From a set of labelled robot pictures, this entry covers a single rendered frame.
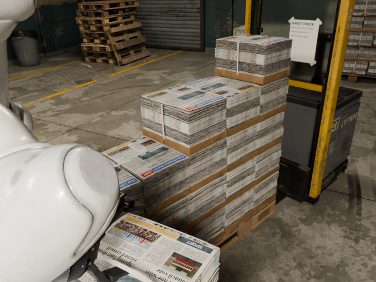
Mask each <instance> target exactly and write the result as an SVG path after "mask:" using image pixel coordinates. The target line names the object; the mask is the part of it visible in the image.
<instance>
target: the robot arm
mask: <svg viewBox="0 0 376 282"><path fill-rule="evenodd" d="M36 7H37V0H0V282H81V281H80V280H78V278H80V277H81V276H82V275H83V274H84V273H85V272H88V273H89V274H90V275H91V276H92V277H93V278H94V280H95V281H96V282H116V281H118V279H119V278H121V277H123V276H125V275H128V274H130V273H129V272H127V271H125V270H123V269H121V268H119V267H117V266H115V267H112V268H110V269H107V270H104V271H100V270H99V269H98V267H97V266H96V265H95V264H94V261H95V259H97V255H98V248H99V246H100V241H101V240H102V239H103V238H104V236H105V235H106V233H105V232H106V231H107V229H108V228H109V227H110V226H111V225H112V224H113V222H114V221H115V220H116V219H117V217H118V216H119V215H120V214H121V213H122V212H123V211H124V212H126V213H127V212H132V211H135V210H141V209H146V207H147V205H146V204H143V203H140V202H138V201H134V200H132V199H126V197H127V194H125V193H123V192H120V186H119V178H118V175H117V173H116V170H115V168H114V167H113V165H112V163H111V162H110V161H109V160H108V159H107V158H106V157H105V156H104V155H103V154H102V153H101V152H99V151H97V150H95V149H93V148H91V147H89V146H87V145H84V144H76V143H70V144H57V145H54V144H49V143H41V142H40V141H38V140H37V139H36V137H35V136H34V135H33V133H32V132H33V130H34V121H33V119H32V116H31V113H30V112H29V110H28V109H27V108H26V107H24V106H23V105H20V104H18V103H15V102H12V101H11V100H10V99H9V95H8V71H7V70H8V61H7V39H8V38H9V36H10V35H11V33H12V31H13V30H14V28H15V27H16V26H17V24H18V22H20V21H24V20H26V19H28V18H29V17H30V16H31V15H32V14H33V13H34V12H35V8H36Z"/></svg>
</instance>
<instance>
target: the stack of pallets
mask: <svg viewBox="0 0 376 282"><path fill-rule="evenodd" d="M128 2H132V3H133V5H132V6H129V4H128ZM117 4H118V6H117ZM86 5H89V8H86ZM137 6H139V0H109V1H95V2H81V3H78V8H79V9H78V10H76V12H77V17H75V18H76V23H77V24H78V26H79V30H80V33H81V37H82V39H83V43H82V44H81V47H82V53H83V56H84V57H85V59H86V62H92V61H94V60H96V63H104V62H108V61H109V64H115V63H117V61H116V60H115V59H116V57H115V56H114V51H113V50H112V47H111V43H110V41H109V40H110V39H109V37H108V36H107V33H106V30H107V29H109V28H113V27H118V26H124V25H127V24H126V22H129V21H131V24H134V23H137V20H138V19H135V18H134V13H136V7H137ZM125 9H129V11H130V12H127V13H125ZM113 11H116V12H113ZM84 12H88V14H87V15H85V14H84ZM124 15H128V18H127V19H124V18H123V16H124ZM111 17H115V18H111ZM84 20H88V21H85V22H84ZM116 24H118V25H116ZM86 26H90V28H86ZM88 32H89V33H91V34H88ZM90 39H94V40H91V41H90ZM88 46H91V47H88Z"/></svg>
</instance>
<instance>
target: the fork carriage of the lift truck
mask: <svg viewBox="0 0 376 282"><path fill-rule="evenodd" d="M279 165H280V167H279V170H278V171H279V176H278V178H277V188H276V189H278V190H280V191H282V192H284V193H286V196H288V197H290V198H292V199H294V200H296V201H298V202H300V203H302V202H303V201H305V199H306V192H307V185H308V178H309V171H310V168H309V167H307V166H304V165H302V164H299V163H296V162H293V161H291V160H288V159H286V158H283V157H280V162H279Z"/></svg>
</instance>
